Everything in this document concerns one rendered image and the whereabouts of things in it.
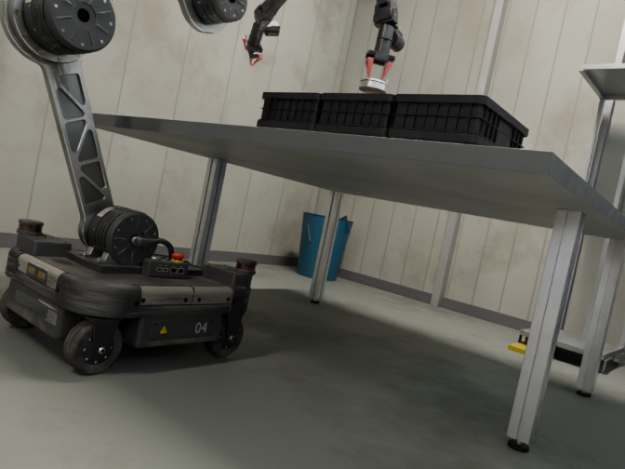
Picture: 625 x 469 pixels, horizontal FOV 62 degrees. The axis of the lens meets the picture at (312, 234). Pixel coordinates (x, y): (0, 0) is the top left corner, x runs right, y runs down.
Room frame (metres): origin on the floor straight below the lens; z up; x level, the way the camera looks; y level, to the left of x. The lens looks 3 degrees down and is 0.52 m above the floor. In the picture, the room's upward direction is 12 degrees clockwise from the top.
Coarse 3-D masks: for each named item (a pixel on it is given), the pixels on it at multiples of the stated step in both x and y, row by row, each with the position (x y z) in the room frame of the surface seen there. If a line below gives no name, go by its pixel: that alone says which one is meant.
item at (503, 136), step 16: (400, 112) 1.62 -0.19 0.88; (416, 112) 1.58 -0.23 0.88; (432, 112) 1.55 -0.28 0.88; (448, 112) 1.52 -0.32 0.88; (464, 112) 1.49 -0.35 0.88; (480, 112) 1.46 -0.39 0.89; (400, 128) 1.61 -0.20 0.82; (416, 128) 1.57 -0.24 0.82; (432, 128) 1.54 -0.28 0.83; (448, 128) 1.51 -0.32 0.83; (464, 128) 1.48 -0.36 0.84; (480, 128) 1.48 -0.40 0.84; (496, 128) 1.55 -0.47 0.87; (512, 128) 1.66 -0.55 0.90; (496, 144) 1.55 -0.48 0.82; (512, 144) 1.68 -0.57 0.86
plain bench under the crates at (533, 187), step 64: (128, 128) 1.66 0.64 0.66; (192, 128) 1.46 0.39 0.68; (256, 128) 1.30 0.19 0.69; (384, 192) 2.20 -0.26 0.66; (448, 192) 1.57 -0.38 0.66; (512, 192) 1.23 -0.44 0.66; (576, 192) 1.06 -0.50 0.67; (192, 256) 2.26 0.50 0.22; (320, 256) 2.99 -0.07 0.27; (576, 256) 1.40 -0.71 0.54; (576, 384) 2.12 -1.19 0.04; (512, 448) 1.38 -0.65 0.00
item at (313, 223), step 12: (312, 216) 4.06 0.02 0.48; (324, 216) 4.02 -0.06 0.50; (312, 228) 4.06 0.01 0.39; (348, 228) 4.08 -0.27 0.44; (300, 240) 4.18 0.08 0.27; (312, 240) 4.06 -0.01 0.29; (336, 240) 4.06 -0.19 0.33; (300, 252) 4.15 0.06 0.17; (312, 252) 4.06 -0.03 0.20; (336, 252) 4.09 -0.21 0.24; (300, 264) 4.13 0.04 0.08; (312, 264) 4.06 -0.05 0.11; (336, 264) 4.12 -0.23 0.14; (336, 276) 4.19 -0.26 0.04
